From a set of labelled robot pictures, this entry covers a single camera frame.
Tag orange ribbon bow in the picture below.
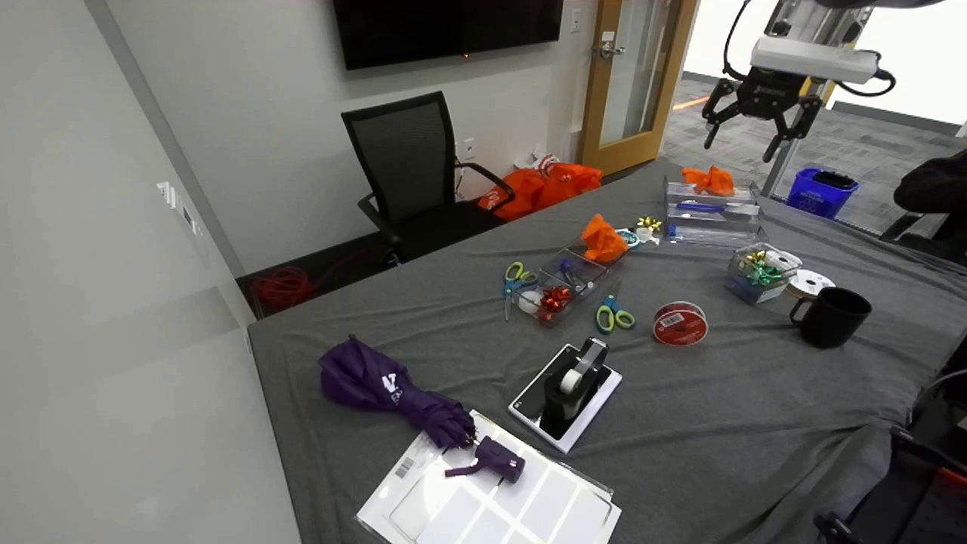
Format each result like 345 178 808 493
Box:
579 211 633 268
681 163 741 200

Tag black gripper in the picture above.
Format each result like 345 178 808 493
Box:
700 71 826 163

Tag black wall television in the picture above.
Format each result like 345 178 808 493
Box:
331 0 568 73

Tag black mesh office chair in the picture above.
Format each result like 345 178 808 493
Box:
340 89 521 267

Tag clear box of bows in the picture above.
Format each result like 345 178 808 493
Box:
727 241 796 308

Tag purple folded umbrella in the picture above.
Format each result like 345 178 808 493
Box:
319 332 529 486

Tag person in dark clothing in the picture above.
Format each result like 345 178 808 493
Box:
883 149 967 267

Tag grey tablecloth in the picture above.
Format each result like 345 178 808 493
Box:
246 153 967 544

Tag white bordered black pad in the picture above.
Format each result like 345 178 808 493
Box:
505 343 625 456

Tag blue bin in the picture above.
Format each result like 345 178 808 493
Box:
784 163 862 221

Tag red ribbon bow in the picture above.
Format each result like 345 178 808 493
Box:
537 285 579 326

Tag clear acrylic organizer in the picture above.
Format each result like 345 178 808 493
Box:
662 178 765 248

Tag clear plastic container tray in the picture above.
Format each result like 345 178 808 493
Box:
507 250 599 326

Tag black tape dispenser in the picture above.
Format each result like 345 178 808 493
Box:
537 335 613 441

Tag white label sheets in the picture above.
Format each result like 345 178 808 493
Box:
353 406 625 544

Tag white wall thermostat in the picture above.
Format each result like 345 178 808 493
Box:
155 178 204 235

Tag wooden door with glass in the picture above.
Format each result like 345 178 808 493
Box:
579 0 700 178

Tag black mug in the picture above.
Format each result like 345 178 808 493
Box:
787 285 878 350

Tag orange cloth pile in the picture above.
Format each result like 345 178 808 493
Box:
477 160 609 224

